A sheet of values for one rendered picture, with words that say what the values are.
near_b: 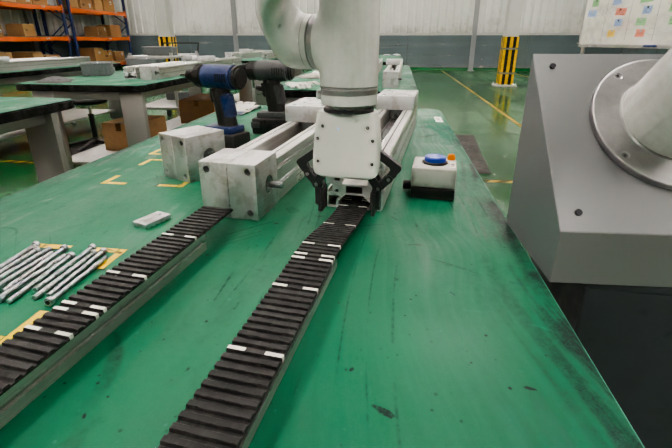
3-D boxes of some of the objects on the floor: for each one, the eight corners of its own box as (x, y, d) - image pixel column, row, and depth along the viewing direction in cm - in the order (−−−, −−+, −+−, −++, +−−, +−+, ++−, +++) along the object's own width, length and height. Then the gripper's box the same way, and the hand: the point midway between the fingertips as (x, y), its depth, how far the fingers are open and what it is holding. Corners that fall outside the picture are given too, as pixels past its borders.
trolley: (181, 128, 524) (169, 43, 488) (138, 128, 526) (123, 43, 491) (208, 114, 620) (200, 42, 584) (172, 114, 622) (162, 42, 587)
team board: (552, 115, 617) (579, -35, 548) (581, 114, 627) (611, -33, 558) (642, 137, 479) (694, -59, 410) (678, 135, 489) (734, -57, 420)
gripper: (410, 99, 63) (404, 207, 69) (300, 96, 67) (303, 198, 73) (405, 106, 56) (399, 225, 62) (284, 102, 60) (289, 214, 66)
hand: (347, 204), depth 67 cm, fingers open, 8 cm apart
